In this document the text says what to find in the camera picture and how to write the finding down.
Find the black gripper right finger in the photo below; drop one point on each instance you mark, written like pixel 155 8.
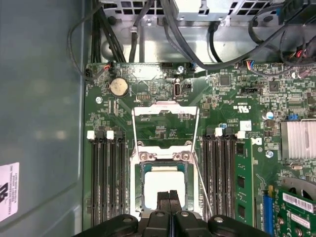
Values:
pixel 177 222

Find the metal socket cover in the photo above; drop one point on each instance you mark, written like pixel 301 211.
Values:
pixel 148 109

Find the silver chipset heatsink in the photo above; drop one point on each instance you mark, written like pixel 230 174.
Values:
pixel 298 140

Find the CPU socket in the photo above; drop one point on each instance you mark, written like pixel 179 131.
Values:
pixel 137 182

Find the blue expansion slot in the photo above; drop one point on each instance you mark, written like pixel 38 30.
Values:
pixel 267 212

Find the black PC case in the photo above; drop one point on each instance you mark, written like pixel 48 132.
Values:
pixel 37 98

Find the graphics card with fan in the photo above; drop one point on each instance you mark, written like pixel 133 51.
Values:
pixel 296 217

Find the green RAM stick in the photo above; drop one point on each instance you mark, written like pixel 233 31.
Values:
pixel 243 172

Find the white warning sticker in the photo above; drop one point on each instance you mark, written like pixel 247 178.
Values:
pixel 10 192

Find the coin battery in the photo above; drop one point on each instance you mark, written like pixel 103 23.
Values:
pixel 119 87

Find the silver drive cage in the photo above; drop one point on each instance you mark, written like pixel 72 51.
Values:
pixel 190 14

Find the internal USB port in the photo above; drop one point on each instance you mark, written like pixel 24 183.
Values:
pixel 177 89

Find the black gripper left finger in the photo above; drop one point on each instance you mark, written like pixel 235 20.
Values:
pixel 163 222

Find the silver CPU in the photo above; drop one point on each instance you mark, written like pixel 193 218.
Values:
pixel 160 180

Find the green motherboard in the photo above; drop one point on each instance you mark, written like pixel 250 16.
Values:
pixel 222 98

